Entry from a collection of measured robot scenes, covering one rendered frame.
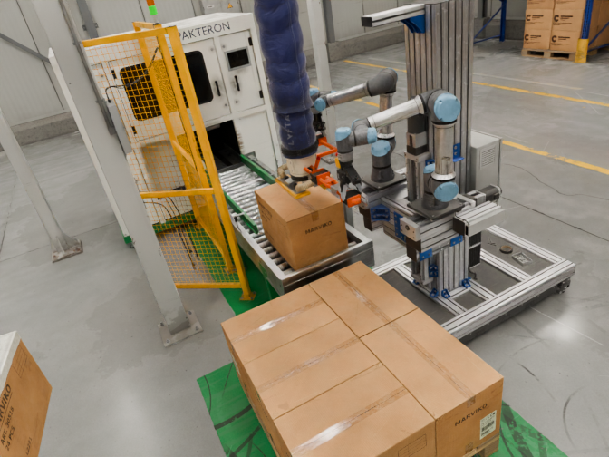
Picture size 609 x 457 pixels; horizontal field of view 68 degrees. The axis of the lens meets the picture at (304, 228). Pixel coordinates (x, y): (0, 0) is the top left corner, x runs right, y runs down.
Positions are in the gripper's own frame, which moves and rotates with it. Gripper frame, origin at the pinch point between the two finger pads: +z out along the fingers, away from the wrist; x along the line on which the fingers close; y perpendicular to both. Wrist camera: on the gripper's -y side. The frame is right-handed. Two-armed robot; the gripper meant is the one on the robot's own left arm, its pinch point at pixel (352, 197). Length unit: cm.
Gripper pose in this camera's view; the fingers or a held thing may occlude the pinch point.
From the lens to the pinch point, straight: 230.4
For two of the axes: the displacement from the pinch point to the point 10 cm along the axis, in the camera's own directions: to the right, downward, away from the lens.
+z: 1.6, 8.5, 5.0
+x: -9.0, 3.3, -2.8
